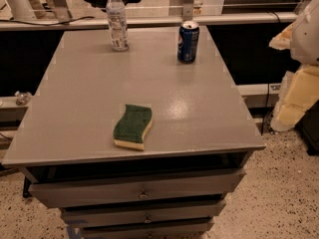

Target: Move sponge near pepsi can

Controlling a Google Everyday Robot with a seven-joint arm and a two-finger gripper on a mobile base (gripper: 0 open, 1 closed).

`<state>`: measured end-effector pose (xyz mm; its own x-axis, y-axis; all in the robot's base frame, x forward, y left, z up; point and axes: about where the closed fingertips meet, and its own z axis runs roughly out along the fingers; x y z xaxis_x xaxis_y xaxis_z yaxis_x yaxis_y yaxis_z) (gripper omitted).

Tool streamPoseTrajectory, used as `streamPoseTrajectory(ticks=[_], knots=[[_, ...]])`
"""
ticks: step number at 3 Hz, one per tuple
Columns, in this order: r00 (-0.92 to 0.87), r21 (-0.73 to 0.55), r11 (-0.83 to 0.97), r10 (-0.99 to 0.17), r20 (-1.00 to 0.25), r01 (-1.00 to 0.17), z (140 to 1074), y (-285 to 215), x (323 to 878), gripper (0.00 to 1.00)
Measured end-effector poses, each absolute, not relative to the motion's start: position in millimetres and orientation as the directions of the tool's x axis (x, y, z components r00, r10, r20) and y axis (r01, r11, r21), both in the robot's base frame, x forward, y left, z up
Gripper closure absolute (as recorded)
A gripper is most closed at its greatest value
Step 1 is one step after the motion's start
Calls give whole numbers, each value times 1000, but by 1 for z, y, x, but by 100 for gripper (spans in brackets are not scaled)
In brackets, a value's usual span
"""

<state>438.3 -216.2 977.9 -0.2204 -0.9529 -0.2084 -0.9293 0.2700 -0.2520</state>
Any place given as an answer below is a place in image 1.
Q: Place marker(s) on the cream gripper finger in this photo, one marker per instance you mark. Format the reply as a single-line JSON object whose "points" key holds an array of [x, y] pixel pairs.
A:
{"points": [[301, 95], [282, 40]]}

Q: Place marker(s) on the green and yellow sponge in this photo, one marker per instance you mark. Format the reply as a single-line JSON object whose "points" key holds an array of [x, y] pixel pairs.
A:
{"points": [[131, 130]]}

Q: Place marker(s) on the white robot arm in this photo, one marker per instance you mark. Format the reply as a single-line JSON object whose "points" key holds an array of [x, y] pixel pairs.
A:
{"points": [[304, 45]]}

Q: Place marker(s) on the blue pepsi can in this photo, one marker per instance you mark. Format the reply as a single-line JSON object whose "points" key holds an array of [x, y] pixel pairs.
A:
{"points": [[188, 35]]}

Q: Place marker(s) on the grey drawer cabinet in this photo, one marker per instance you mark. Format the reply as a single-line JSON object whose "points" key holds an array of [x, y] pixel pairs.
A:
{"points": [[200, 121]]}

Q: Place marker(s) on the grey top drawer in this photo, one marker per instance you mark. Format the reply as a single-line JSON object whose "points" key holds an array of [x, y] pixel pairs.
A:
{"points": [[137, 188]]}

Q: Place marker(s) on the grey drawer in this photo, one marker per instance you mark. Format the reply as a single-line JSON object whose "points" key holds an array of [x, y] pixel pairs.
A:
{"points": [[137, 188], [143, 214], [148, 231]]}

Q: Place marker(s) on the clear plastic water bottle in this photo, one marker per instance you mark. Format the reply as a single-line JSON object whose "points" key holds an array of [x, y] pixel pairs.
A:
{"points": [[116, 12]]}

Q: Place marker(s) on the grey bottom drawer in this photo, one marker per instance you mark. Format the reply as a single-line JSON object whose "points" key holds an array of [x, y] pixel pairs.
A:
{"points": [[148, 231]]}

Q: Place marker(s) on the grey middle drawer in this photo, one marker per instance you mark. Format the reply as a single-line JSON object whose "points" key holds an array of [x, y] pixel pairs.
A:
{"points": [[143, 214]]}

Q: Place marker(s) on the small shiny metal object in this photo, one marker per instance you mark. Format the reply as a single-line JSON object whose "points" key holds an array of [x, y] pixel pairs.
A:
{"points": [[23, 99]]}

